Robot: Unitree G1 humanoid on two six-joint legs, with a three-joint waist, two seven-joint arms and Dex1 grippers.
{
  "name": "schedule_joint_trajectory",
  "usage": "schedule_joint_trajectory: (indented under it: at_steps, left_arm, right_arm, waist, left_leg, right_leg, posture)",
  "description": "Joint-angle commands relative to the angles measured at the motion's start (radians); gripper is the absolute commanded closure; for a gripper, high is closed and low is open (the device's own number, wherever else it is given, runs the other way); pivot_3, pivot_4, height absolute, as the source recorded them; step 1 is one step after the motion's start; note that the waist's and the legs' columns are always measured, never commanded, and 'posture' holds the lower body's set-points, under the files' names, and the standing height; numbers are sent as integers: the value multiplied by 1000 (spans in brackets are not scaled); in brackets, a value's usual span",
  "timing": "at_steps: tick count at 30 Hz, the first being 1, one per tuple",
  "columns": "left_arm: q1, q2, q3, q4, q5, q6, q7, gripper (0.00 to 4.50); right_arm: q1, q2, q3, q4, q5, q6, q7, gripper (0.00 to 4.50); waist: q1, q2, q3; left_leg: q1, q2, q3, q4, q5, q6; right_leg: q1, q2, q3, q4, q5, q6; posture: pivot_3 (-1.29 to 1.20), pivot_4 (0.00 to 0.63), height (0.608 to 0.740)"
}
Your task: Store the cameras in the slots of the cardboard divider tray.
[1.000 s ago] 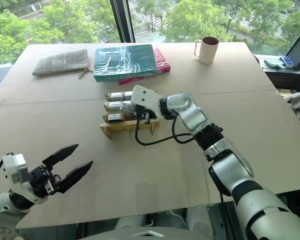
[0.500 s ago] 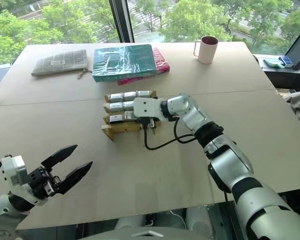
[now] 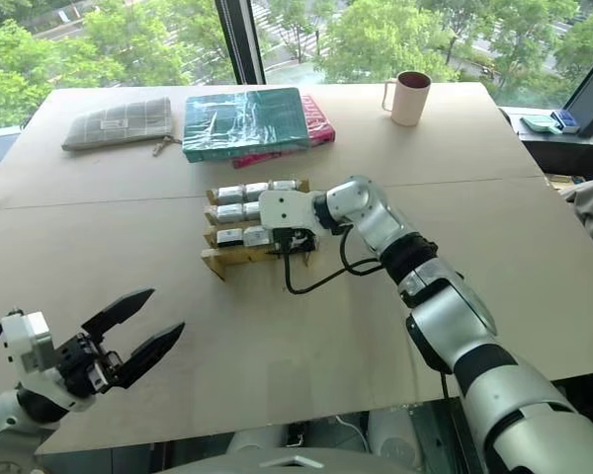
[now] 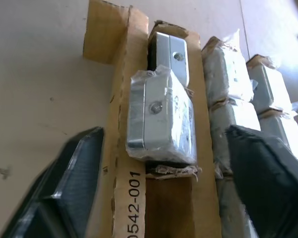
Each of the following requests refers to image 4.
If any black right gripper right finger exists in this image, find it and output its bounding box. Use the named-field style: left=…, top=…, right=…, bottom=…
left=225, top=124, right=298, bottom=238

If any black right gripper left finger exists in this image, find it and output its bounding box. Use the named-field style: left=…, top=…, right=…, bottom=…
left=0, top=126, right=105, bottom=238

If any brown cardboard divider tray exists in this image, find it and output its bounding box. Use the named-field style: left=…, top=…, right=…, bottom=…
left=83, top=0, right=298, bottom=238

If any plastic-wrapped silver camera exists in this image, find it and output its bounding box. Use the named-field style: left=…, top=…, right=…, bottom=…
left=215, top=173, right=258, bottom=238
left=258, top=109, right=298, bottom=156
left=203, top=36, right=254, bottom=105
left=126, top=64, right=198, bottom=166
left=245, top=56, right=292, bottom=113
left=210, top=98, right=262, bottom=179

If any unwrapped silver camera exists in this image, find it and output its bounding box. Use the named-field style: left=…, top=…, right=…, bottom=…
left=149, top=31, right=190, bottom=87

